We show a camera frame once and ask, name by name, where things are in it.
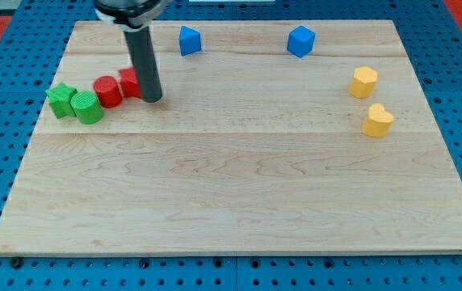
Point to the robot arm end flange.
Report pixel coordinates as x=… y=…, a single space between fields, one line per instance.
x=129 y=15

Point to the wooden board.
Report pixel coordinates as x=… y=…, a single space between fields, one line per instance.
x=251 y=151

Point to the blue triangular block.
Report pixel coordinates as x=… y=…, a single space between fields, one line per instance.
x=189 y=41

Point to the red angular block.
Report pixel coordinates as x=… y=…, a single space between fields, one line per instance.
x=129 y=84

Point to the blue cube block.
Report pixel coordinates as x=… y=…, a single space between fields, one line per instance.
x=300 y=41

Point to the red cylinder block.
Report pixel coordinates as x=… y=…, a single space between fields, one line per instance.
x=108 y=92

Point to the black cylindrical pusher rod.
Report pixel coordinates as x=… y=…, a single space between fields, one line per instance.
x=140 y=47

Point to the yellow hexagon block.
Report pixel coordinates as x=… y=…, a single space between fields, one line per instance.
x=363 y=82

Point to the yellow heart block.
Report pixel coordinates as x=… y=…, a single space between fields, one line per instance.
x=378 y=121

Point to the green cylinder block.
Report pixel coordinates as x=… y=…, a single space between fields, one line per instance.
x=86 y=107

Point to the green star block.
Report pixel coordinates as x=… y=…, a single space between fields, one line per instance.
x=59 y=98

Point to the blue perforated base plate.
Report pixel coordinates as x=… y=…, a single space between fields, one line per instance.
x=30 y=51

